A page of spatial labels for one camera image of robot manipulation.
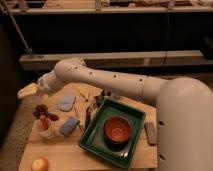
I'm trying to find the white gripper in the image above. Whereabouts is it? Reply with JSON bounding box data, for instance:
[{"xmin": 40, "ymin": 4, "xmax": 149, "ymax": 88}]
[{"xmin": 17, "ymin": 71, "xmax": 62, "ymax": 99}]

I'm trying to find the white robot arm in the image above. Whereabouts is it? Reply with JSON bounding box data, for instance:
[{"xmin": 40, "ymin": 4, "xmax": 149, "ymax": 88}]
[{"xmin": 17, "ymin": 58, "xmax": 213, "ymax": 171}]

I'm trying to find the green plastic tray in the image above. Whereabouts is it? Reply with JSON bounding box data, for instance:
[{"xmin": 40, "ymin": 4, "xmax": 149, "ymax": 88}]
[{"xmin": 79, "ymin": 98, "xmax": 146, "ymax": 169}]

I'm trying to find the dark grape bunch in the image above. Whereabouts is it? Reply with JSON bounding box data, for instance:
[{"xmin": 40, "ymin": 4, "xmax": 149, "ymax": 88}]
[{"xmin": 33, "ymin": 104, "xmax": 59, "ymax": 121}]

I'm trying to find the light blue cloth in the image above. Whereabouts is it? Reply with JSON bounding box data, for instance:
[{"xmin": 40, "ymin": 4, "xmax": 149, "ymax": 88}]
[{"xmin": 56, "ymin": 93, "xmax": 76, "ymax": 112}]

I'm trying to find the white cup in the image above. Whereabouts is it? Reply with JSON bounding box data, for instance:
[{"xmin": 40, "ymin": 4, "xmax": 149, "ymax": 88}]
[{"xmin": 33, "ymin": 119, "xmax": 54, "ymax": 139}]

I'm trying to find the yellow banana toy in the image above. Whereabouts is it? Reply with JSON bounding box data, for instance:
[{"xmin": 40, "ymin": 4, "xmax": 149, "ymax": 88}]
[{"xmin": 78, "ymin": 85, "xmax": 90, "ymax": 101}]

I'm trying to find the blue sponge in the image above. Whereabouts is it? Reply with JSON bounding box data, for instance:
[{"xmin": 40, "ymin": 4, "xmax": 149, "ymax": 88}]
[{"xmin": 59, "ymin": 117, "xmax": 79, "ymax": 137}]

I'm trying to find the red apple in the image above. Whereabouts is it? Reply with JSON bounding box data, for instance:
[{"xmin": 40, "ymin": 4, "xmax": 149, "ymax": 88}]
[{"xmin": 31, "ymin": 157, "xmax": 49, "ymax": 171}]

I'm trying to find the metal stand pole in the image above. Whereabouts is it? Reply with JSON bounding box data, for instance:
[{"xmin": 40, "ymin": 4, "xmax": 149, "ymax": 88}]
[{"xmin": 2, "ymin": 0, "xmax": 44, "ymax": 60}]

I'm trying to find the orange bowl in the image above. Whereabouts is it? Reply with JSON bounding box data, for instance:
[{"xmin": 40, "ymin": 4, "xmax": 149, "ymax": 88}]
[{"xmin": 103, "ymin": 116, "xmax": 132, "ymax": 144}]

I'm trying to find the white shelf rail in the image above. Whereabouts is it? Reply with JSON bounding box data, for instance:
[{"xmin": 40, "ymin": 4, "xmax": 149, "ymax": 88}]
[{"xmin": 19, "ymin": 50, "xmax": 213, "ymax": 70}]

